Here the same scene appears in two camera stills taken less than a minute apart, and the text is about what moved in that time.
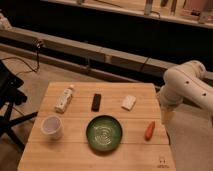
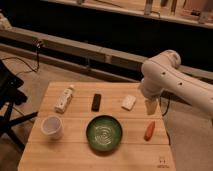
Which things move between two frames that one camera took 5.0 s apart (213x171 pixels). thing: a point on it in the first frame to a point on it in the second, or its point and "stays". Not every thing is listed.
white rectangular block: [129, 102] stays
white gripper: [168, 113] to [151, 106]
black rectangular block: [96, 103] stays
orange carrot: [149, 131] stays
